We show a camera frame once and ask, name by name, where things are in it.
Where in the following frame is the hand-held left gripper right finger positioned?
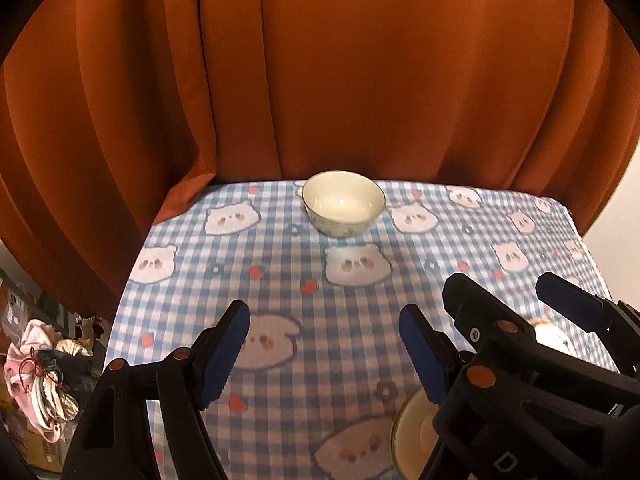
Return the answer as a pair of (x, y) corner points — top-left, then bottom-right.
(400, 304), (473, 404)

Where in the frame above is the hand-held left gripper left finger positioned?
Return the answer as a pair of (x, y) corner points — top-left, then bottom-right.
(65, 301), (250, 480)

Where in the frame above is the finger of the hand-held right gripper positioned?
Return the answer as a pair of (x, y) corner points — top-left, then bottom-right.
(536, 272), (640, 376)
(444, 273), (538, 361)

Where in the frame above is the blue checked printed tablecloth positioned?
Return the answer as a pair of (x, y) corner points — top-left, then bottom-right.
(102, 180), (616, 480)

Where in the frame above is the dark clothing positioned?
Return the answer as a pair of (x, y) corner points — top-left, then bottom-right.
(37, 347), (98, 391)

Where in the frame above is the pink clothes pile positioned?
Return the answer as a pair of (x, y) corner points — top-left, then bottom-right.
(4, 320), (81, 443)

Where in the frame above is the cardboard box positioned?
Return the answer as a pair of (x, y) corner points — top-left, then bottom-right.
(15, 425), (68, 476)

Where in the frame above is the orange curtain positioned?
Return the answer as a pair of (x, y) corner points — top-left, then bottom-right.
(0, 0), (640, 321)

